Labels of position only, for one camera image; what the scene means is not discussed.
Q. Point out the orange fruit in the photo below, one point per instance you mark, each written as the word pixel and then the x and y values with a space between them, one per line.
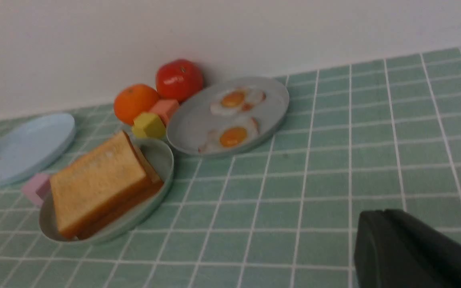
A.
pixel 134 100

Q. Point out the light blue plate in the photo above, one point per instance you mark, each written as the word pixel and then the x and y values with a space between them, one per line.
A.
pixel 34 145

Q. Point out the salmon foam cube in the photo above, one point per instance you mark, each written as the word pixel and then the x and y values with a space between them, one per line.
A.
pixel 165 108

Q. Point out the toast slice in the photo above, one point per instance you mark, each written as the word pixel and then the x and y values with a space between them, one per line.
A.
pixel 127 205
pixel 96 183

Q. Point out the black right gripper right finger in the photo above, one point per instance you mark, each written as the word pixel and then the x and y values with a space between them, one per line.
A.
pixel 430 246

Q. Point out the red tomato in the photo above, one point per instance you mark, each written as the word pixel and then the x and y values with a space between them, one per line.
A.
pixel 179 80

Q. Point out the fried egg near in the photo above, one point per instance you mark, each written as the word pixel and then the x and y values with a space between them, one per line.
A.
pixel 231 135

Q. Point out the green sandwich plate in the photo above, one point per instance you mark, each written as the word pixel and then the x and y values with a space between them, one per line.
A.
pixel 161 158

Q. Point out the pink foam cube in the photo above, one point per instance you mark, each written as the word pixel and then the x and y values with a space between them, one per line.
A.
pixel 37 188

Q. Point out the grey egg plate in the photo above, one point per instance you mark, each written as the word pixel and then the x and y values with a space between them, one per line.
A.
pixel 189 126

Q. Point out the green checked tablecloth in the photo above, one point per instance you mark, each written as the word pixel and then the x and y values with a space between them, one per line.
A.
pixel 367 136

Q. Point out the fried egg far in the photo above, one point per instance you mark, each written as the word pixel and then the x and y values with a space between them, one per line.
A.
pixel 237 101

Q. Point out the fried egg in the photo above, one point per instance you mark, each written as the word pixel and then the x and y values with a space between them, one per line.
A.
pixel 231 135
pixel 237 101

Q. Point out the yellow foam cube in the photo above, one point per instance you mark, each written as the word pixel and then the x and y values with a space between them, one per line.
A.
pixel 148 125

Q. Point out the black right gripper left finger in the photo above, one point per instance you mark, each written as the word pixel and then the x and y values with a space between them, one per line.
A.
pixel 369 257

